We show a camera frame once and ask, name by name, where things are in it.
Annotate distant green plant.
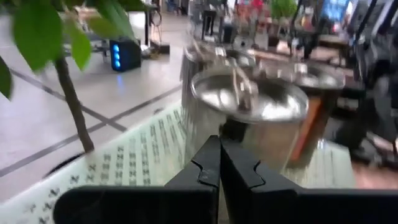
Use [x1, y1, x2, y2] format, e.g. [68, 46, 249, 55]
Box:
[269, 0, 299, 19]

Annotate silver tin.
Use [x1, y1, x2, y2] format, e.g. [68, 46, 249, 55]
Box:
[190, 65, 309, 175]

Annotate green leafy plant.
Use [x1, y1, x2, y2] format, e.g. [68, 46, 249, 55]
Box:
[0, 0, 150, 155]

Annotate dark ribbed tin can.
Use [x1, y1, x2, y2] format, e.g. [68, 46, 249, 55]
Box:
[257, 58, 346, 170]

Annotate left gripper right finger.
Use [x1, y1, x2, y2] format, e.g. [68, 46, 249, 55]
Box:
[220, 138, 398, 224]

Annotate green perforated metal riser shelf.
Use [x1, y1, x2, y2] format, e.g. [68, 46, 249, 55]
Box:
[0, 101, 357, 224]

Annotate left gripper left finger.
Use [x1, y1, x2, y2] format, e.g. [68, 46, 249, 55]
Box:
[52, 135, 222, 224]

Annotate black box with blue lights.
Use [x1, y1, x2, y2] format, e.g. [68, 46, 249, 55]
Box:
[108, 39, 142, 73]

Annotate black floor stand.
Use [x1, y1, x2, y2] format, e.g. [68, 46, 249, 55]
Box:
[143, 6, 171, 55]

